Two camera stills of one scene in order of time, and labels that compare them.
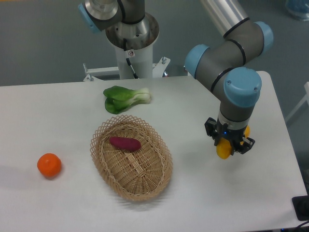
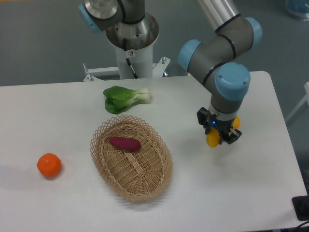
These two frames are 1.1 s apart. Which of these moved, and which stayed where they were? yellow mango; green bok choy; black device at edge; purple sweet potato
Moved: yellow mango
Stayed: black device at edge; green bok choy; purple sweet potato
